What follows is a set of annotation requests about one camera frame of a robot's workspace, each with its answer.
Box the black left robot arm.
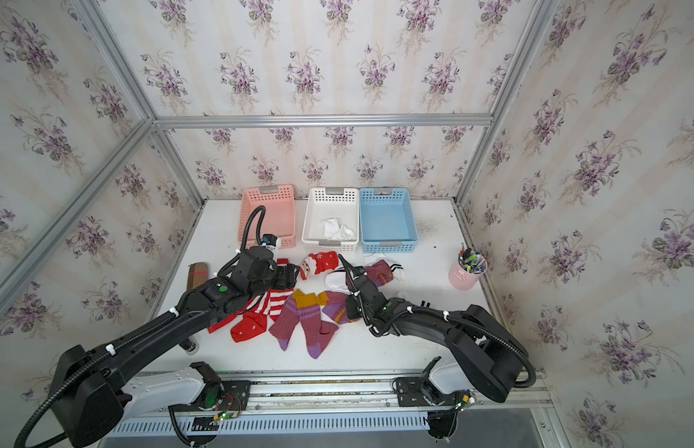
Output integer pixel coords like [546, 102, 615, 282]
[14, 205, 280, 447]

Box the small white sock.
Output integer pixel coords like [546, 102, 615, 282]
[322, 218, 341, 240]

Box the pink plastic basket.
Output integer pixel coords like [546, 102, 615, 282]
[237, 184, 297, 248]

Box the red white striped sock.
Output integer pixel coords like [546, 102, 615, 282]
[251, 289, 294, 322]

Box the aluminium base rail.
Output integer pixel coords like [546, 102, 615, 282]
[88, 368, 552, 418]

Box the red santa christmas sock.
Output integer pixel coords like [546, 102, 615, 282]
[300, 251, 341, 280]

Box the purple sock yellow cuff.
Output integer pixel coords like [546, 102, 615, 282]
[269, 289, 339, 360]

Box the white ankle sock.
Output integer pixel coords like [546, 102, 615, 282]
[325, 271, 351, 294]

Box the maroon purple sock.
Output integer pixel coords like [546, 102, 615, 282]
[365, 259, 394, 287]

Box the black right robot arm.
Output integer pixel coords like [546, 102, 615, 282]
[339, 257, 537, 406]

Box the blue plastic basket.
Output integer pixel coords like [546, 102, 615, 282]
[359, 188, 419, 253]

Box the brown plaid glasses case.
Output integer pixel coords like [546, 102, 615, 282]
[186, 261, 210, 290]

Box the white plastic basket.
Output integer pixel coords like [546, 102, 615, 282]
[301, 187, 360, 253]

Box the purple striped sock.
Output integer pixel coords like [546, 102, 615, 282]
[322, 291, 353, 325]

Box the pink pen cup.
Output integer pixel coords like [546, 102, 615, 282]
[448, 246, 488, 291]

